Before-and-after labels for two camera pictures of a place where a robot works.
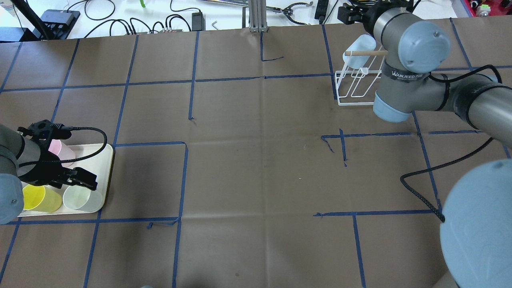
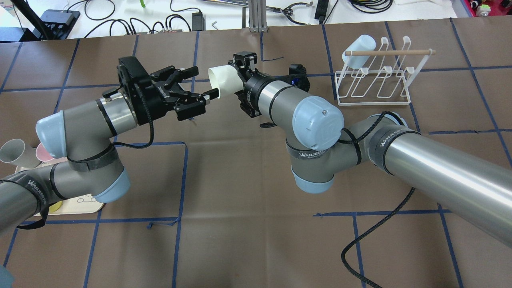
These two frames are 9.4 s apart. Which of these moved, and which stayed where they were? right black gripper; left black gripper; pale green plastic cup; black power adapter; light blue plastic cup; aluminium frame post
Moved: right black gripper; left black gripper; pale green plastic cup
Stayed: aluminium frame post; light blue plastic cup; black power adapter
